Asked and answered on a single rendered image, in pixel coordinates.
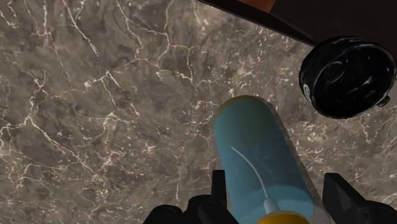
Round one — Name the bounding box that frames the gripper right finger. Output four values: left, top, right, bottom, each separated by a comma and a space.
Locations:
322, 172, 397, 224

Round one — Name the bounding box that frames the black round bowl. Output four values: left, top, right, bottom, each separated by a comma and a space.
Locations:
298, 36, 397, 120

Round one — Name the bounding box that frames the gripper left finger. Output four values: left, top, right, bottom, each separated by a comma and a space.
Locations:
143, 169, 239, 224

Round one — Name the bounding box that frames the blue bottle with yellow cap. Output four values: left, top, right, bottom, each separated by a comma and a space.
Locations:
213, 95, 329, 224

